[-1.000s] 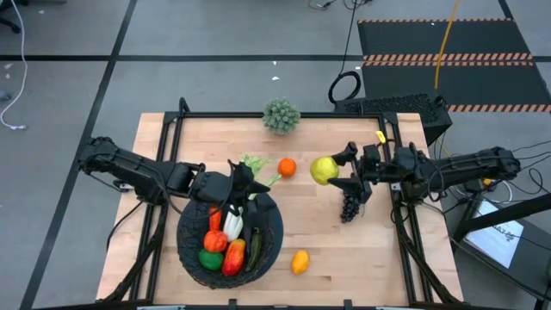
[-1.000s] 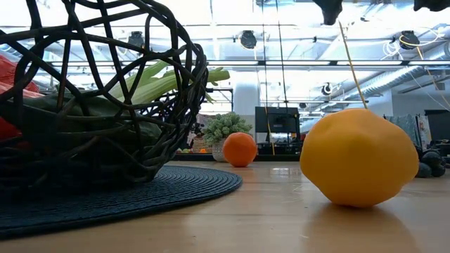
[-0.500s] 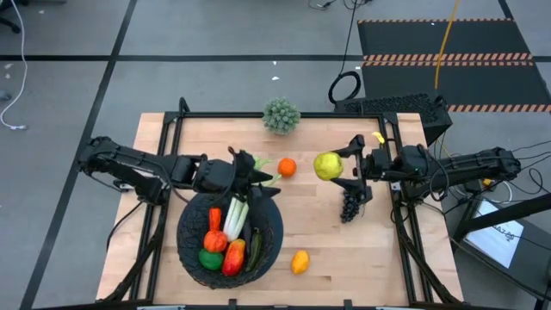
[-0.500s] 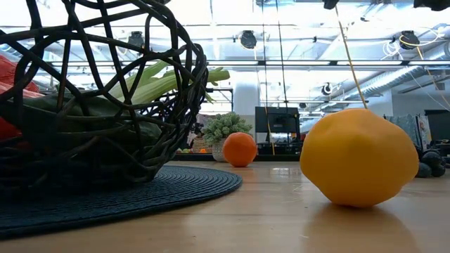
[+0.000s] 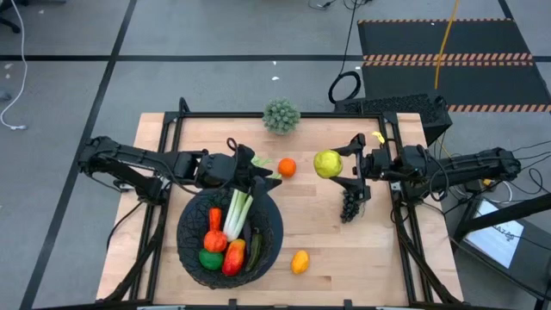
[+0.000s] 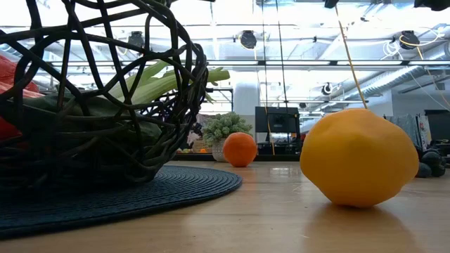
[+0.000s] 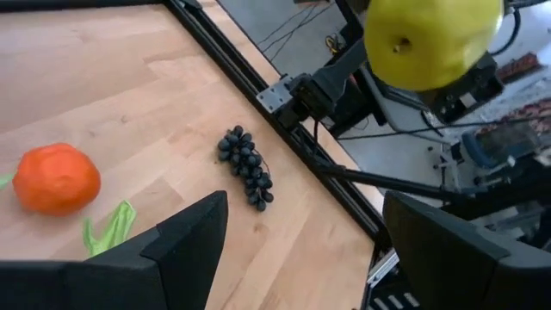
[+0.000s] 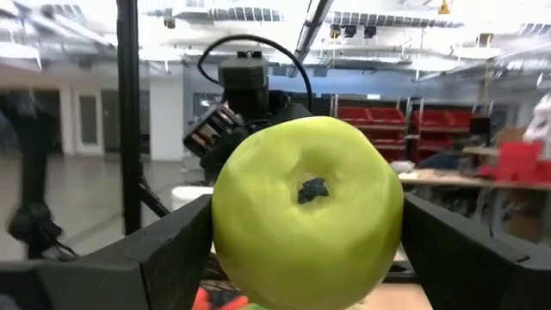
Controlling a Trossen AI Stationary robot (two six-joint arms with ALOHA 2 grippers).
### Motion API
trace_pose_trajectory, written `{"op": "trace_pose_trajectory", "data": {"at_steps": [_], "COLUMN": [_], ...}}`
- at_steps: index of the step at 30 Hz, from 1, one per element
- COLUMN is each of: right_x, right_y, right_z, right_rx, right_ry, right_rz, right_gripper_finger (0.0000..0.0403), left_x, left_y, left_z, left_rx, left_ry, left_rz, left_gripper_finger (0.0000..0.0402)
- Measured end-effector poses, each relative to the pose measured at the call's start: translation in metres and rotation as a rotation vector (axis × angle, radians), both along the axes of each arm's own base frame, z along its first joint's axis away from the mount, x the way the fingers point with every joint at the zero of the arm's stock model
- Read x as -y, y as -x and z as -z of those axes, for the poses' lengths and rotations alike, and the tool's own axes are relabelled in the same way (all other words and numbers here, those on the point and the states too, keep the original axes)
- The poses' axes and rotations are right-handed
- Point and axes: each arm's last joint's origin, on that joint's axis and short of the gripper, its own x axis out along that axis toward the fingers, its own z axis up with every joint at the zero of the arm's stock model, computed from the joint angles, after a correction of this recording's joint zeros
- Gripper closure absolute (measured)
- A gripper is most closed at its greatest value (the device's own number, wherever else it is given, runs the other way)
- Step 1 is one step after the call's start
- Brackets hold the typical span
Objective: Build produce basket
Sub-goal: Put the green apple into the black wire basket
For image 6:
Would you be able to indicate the dark green cucumber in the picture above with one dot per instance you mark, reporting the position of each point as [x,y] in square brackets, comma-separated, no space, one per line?
[105,109]

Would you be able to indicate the yellow lemon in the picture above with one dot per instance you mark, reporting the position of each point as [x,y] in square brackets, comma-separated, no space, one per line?
[358,158]

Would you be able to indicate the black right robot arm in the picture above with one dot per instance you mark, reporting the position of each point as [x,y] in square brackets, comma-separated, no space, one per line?
[434,4]

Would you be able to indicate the patterned hanging cloth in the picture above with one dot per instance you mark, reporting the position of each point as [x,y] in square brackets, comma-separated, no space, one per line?
[404,128]

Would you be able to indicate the red pepper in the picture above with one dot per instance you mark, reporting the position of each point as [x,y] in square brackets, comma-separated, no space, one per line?
[14,77]

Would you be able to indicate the potted succulent plant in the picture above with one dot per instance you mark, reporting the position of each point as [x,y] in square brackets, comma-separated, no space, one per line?
[225,128]

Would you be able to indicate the green white celery stalk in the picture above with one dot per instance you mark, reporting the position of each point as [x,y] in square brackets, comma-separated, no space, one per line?
[219,74]

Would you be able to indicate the black grape bunch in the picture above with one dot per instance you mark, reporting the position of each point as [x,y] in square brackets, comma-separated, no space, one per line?
[430,161]

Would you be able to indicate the orange fruit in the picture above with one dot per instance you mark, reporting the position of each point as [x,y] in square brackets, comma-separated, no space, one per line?
[240,149]

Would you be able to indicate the black monitor back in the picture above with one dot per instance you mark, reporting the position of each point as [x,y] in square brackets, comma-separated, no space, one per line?
[277,119]

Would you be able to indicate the dark brown wicker basket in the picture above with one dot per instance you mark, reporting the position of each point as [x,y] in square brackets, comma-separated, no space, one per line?
[200,81]

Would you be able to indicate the round dark blue placemat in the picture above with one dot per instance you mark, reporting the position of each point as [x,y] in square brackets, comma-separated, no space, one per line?
[140,196]

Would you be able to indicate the black aluminium table frame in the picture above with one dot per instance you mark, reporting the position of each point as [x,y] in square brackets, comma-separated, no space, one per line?
[281,157]

